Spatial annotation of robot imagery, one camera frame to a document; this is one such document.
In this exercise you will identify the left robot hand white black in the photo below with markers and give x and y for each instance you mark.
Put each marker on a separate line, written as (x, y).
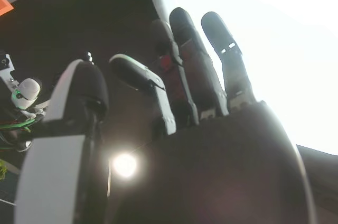
(216, 171)

